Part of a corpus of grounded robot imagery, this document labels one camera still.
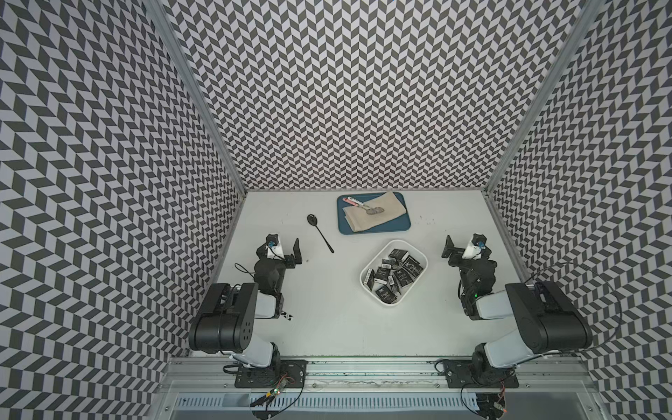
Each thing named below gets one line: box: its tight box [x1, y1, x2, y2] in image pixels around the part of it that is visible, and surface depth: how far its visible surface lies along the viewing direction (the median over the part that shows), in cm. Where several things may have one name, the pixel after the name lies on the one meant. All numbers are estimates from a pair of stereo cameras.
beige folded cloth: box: [342, 190, 407, 233], surface depth 111 cm
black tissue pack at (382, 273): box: [375, 266, 391, 281], surface depth 92 cm
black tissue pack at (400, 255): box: [388, 248, 410, 263], surface depth 96 cm
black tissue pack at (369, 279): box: [364, 268, 376, 292], surface depth 90 cm
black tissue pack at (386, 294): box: [375, 285, 398, 304], surface depth 88 cm
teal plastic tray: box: [336, 190, 412, 235], surface depth 108 cm
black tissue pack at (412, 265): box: [402, 254, 424, 277], surface depth 93 cm
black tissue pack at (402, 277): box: [393, 267, 413, 287], surface depth 91 cm
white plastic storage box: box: [359, 238, 428, 307], surface depth 92 cm
